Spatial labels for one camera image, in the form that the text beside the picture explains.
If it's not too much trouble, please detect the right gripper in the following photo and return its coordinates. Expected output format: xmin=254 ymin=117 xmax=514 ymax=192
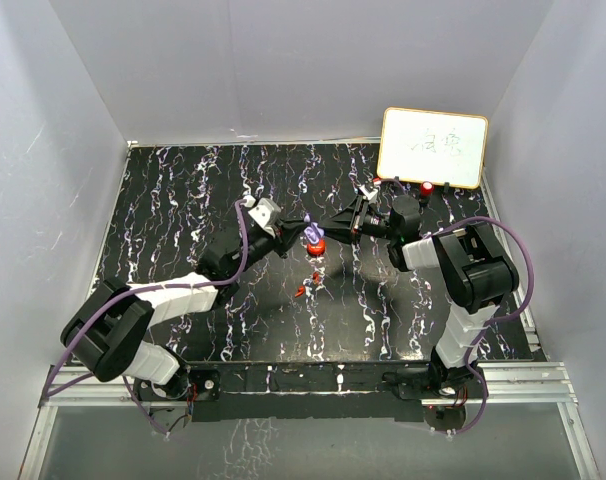
xmin=318 ymin=196 xmax=399 ymax=244

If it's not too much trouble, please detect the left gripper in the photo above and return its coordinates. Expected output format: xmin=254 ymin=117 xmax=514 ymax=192
xmin=229 ymin=217 xmax=308 ymax=278

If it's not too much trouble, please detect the lilac earbud charging case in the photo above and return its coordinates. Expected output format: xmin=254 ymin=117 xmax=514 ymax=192
xmin=304 ymin=222 xmax=325 ymax=245

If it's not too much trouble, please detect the orange earbud charging case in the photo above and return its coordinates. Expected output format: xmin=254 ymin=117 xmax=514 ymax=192
xmin=306 ymin=239 xmax=326 ymax=257

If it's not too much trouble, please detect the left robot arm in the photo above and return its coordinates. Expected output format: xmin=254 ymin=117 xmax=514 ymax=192
xmin=60 ymin=219 xmax=309 ymax=399

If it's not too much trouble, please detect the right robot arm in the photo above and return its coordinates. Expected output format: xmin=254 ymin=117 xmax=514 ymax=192
xmin=320 ymin=194 xmax=519 ymax=398

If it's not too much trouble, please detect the yellow framed whiteboard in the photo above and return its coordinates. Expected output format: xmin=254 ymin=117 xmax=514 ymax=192
xmin=377 ymin=107 xmax=489 ymax=189

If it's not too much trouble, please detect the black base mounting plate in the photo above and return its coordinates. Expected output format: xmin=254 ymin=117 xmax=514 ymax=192
xmin=134 ymin=360 xmax=483 ymax=422

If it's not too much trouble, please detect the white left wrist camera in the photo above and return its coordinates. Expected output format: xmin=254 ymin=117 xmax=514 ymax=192
xmin=248 ymin=198 xmax=282 ymax=238

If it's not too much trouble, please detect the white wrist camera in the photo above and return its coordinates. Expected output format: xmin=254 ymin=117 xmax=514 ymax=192
xmin=359 ymin=184 xmax=380 ymax=203
xmin=248 ymin=198 xmax=282 ymax=238

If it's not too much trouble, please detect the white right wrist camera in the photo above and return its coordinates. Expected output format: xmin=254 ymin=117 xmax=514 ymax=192
xmin=359 ymin=184 xmax=380 ymax=203

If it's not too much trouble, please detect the aluminium frame rail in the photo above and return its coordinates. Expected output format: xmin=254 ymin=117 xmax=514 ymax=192
xmin=20 ymin=363 xmax=600 ymax=479

